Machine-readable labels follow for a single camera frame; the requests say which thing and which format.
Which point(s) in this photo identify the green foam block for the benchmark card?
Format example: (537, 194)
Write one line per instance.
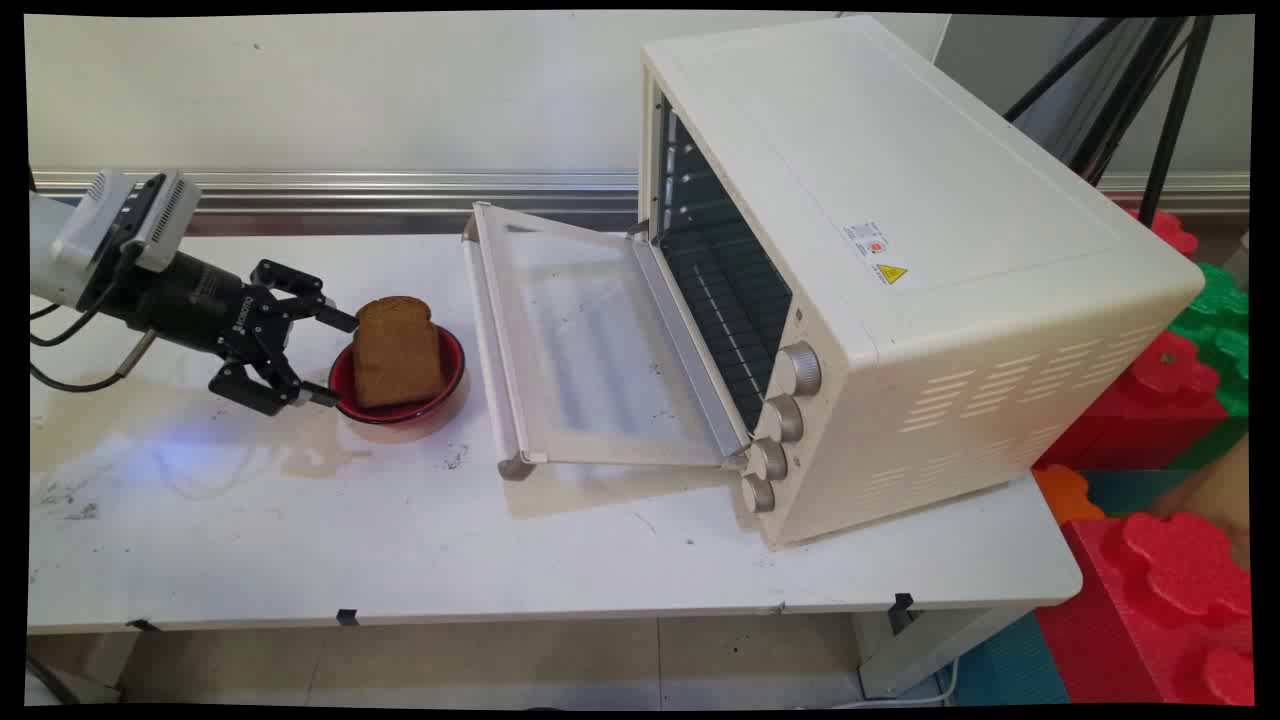
(1220, 320)

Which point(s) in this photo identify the orange foam piece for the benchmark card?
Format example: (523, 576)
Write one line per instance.
(1066, 495)

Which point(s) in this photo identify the large red foam block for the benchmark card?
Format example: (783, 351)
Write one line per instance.
(1160, 610)

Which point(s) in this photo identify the brown bread slice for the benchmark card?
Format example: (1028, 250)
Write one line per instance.
(398, 350)

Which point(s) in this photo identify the cream toaster oven body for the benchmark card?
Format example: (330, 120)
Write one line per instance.
(930, 200)

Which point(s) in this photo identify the white and yellow warning sticker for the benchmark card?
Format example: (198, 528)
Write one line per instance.
(876, 254)

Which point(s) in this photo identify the red bowl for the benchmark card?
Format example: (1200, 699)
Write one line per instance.
(452, 360)

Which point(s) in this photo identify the white table leg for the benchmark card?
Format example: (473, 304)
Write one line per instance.
(930, 650)

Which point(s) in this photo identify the silver oven knob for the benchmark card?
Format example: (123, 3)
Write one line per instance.
(757, 494)
(768, 459)
(783, 418)
(799, 370)

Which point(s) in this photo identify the black tripod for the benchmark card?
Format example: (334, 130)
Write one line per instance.
(1165, 110)

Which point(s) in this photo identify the metal oven rack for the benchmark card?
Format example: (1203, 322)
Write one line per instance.
(725, 300)

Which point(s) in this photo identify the teal foam piece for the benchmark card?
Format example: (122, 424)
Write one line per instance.
(1130, 492)

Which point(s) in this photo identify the black tape strip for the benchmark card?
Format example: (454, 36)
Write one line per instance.
(902, 603)
(347, 616)
(143, 626)

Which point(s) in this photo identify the small red foam piece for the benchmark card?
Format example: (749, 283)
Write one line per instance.
(1170, 232)

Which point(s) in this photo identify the teal foam mat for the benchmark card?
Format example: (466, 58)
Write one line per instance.
(1010, 665)

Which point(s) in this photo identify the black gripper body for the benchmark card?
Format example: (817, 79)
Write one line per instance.
(195, 300)

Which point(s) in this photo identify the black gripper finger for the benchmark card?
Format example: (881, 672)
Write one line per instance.
(255, 388)
(300, 296)

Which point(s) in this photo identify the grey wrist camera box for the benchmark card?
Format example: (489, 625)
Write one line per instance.
(165, 220)

